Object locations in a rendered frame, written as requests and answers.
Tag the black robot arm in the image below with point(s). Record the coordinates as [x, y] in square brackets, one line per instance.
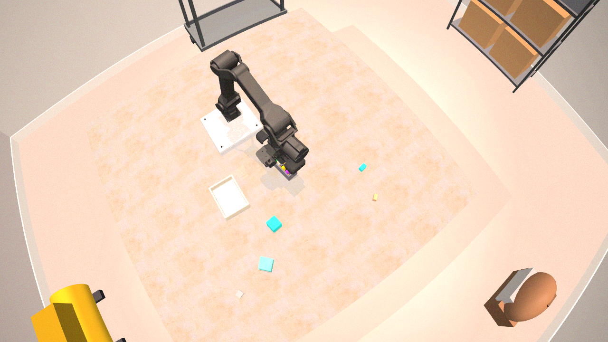
[274, 118]

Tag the beige shallow square tray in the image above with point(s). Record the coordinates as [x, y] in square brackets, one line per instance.
[229, 197]

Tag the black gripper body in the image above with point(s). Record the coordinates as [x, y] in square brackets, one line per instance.
[290, 166]

